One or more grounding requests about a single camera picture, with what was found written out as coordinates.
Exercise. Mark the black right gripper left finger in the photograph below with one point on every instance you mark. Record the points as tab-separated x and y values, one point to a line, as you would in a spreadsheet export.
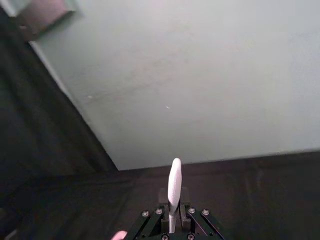
163	200

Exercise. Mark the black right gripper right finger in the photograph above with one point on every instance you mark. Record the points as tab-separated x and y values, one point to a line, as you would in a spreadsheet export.
185	200

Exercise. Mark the black table cloth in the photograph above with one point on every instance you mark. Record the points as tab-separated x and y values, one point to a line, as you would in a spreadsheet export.
55	195

